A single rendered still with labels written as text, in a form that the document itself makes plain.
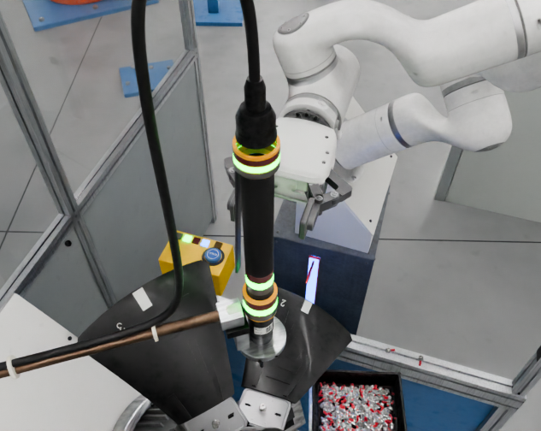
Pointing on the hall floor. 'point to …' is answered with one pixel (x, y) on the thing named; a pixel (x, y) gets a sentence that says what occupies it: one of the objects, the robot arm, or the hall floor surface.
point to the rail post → (495, 419)
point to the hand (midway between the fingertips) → (270, 215)
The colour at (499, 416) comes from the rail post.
